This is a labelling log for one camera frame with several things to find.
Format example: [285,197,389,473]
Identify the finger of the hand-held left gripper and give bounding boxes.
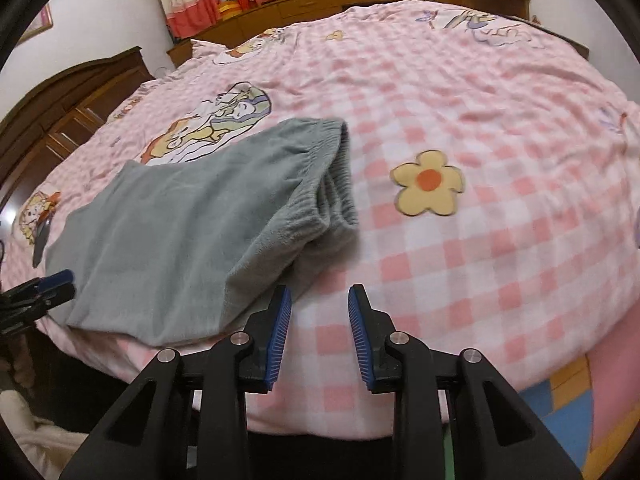
[10,269,75,297]
[0,284,77,336]

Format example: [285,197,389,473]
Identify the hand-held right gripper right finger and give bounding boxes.
[347,284,583,480]

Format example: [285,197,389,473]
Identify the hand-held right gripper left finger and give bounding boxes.
[59,285,293,480]

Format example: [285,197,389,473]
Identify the grey pants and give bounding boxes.
[45,117,360,347]

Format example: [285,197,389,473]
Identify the white cloth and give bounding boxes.
[0,390,86,480]

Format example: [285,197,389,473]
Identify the dark wooden wardrobe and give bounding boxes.
[0,46,157,201]

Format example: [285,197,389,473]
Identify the colourful patchwork sheet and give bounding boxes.
[520,330,640,471]

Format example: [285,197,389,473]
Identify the pink checked printed bed cover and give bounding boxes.
[10,4,640,443]

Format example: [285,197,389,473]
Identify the pink framed wall picture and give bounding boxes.
[20,2,53,43]

